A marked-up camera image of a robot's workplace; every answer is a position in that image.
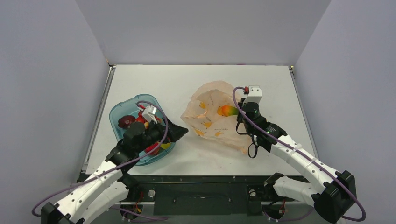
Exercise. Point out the red round fake fruit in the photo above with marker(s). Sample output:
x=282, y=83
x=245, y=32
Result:
x=153, y=149

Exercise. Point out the yellow fake fruit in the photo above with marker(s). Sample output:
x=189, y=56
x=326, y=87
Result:
x=165, y=146

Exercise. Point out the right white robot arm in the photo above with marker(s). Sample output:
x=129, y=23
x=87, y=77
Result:
x=330, y=192

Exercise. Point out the teal plastic bin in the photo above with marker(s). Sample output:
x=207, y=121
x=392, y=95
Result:
x=129, y=107

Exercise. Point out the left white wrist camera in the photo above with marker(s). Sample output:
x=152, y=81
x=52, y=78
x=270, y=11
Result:
x=149, y=114

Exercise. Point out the red fake fruit in bin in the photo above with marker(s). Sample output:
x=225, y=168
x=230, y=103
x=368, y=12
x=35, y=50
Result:
x=126, y=121

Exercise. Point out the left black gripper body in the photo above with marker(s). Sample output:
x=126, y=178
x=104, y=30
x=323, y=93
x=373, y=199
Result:
x=157, y=132

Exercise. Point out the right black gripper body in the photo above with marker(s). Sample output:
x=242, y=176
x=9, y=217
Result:
x=243, y=114

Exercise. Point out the orange plastic bag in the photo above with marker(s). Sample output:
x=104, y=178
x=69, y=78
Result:
x=201, y=115

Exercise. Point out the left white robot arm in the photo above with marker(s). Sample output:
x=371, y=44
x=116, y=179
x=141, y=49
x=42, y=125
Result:
x=110, y=183

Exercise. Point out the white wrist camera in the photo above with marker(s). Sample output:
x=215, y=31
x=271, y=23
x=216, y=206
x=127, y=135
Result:
x=149, y=114
x=253, y=93

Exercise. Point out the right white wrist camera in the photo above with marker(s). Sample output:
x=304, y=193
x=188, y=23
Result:
x=253, y=93

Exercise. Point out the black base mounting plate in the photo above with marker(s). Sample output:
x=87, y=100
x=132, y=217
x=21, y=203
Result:
x=201, y=195

